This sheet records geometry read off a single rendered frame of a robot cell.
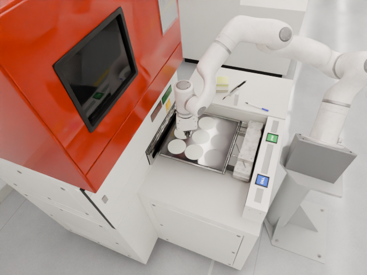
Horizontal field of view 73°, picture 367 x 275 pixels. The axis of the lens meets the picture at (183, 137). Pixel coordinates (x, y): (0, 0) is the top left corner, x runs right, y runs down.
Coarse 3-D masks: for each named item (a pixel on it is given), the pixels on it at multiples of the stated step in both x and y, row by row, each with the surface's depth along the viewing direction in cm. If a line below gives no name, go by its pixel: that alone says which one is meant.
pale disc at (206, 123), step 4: (200, 120) 147; (204, 120) 147; (208, 120) 147; (212, 120) 147; (200, 124) 145; (204, 124) 145; (208, 124) 145; (212, 124) 145; (204, 128) 143; (208, 128) 143
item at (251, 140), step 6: (246, 132) 142; (252, 132) 142; (258, 132) 141; (246, 138) 139; (252, 138) 139; (258, 138) 139; (246, 144) 137; (252, 144) 136; (240, 150) 135; (246, 150) 134; (252, 150) 134; (252, 156) 132; (240, 162) 130; (234, 174) 126; (246, 180) 125
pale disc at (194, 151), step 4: (188, 148) 135; (192, 148) 135; (196, 148) 135; (200, 148) 135; (188, 152) 134; (192, 152) 133; (196, 152) 133; (200, 152) 133; (188, 156) 132; (192, 156) 132; (196, 156) 132; (200, 156) 131
